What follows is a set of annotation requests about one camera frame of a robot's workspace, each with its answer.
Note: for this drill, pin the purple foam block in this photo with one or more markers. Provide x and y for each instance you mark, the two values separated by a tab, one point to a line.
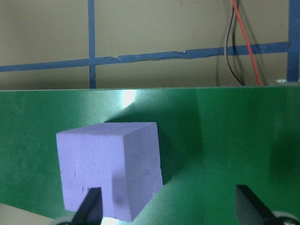
93	159

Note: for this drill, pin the green conveyor belt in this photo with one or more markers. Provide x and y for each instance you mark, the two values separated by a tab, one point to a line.
211	140

